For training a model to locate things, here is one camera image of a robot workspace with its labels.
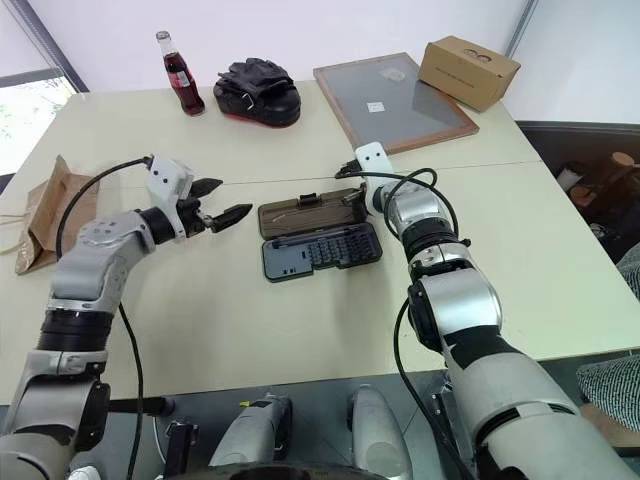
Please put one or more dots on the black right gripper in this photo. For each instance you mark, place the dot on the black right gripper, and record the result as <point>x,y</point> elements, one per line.
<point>363,191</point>

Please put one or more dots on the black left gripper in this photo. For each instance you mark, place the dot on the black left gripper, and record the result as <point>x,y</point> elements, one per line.
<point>194,216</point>

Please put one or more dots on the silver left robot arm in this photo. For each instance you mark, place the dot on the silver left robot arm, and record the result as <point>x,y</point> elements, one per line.
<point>90,260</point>

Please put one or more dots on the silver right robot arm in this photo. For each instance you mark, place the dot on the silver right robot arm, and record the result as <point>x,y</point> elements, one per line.
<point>460,300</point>

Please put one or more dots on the small black clip item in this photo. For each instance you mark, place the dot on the small black clip item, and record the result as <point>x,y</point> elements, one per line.
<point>308,200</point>

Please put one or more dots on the open screwdriver bit case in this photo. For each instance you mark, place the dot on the open screwdriver bit case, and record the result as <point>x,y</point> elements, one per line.
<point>320,250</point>

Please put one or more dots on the wooden framed grey board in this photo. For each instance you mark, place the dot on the wooden framed grey board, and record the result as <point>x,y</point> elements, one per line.
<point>395,107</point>

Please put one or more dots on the black shoe with gloves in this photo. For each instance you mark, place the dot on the black shoe with gloves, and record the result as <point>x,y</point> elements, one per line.
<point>270,110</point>

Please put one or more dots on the glass cola bottle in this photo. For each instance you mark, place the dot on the glass cola bottle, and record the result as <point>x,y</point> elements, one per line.
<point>182,85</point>

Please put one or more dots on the black gloves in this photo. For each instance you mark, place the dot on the black gloves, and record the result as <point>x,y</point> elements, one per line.
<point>252,75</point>

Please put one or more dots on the brown paper bag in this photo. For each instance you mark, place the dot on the brown paper bag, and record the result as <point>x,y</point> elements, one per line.
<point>55,215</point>

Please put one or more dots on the brown cardboard box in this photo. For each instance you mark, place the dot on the brown cardboard box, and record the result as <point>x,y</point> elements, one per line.
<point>465,70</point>

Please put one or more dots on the black rod under table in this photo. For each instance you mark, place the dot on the black rod under table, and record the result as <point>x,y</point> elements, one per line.
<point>140,406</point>

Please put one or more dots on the silver robot right leg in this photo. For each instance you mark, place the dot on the silver robot right leg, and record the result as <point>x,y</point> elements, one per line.
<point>375,430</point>

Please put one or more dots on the silver robot leg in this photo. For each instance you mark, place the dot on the silver robot leg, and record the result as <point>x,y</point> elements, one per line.
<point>250,435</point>
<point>375,430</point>

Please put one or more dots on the silver robot left leg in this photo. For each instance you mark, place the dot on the silver robot left leg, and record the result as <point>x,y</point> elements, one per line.
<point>250,435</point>

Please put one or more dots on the round wooden block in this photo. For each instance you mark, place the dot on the round wooden block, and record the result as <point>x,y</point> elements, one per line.
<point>623,162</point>

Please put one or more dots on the dark rounded robot torso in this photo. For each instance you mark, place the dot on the dark rounded robot torso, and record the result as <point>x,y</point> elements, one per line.
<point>295,472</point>

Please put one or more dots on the black white patterned cushion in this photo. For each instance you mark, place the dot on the black white patterned cushion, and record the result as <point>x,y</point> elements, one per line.
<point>610,387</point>

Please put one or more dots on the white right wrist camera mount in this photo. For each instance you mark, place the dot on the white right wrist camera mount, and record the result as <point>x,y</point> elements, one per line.
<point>372,157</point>

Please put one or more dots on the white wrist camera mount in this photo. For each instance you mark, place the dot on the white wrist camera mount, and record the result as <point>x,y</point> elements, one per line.
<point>372,157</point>
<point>167,181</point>

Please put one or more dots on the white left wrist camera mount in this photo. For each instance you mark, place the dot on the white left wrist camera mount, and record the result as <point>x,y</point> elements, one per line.
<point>167,181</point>

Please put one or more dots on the black bracket under table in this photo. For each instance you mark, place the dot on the black bracket under table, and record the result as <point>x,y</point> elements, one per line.
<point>181,447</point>

